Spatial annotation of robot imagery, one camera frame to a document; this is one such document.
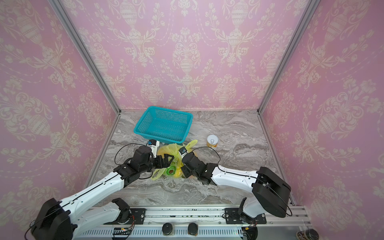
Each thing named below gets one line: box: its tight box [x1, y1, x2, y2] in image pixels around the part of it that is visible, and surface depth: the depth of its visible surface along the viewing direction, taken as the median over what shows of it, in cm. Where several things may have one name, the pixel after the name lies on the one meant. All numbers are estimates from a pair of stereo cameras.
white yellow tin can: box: [206, 134, 219, 148], surface depth 99 cm
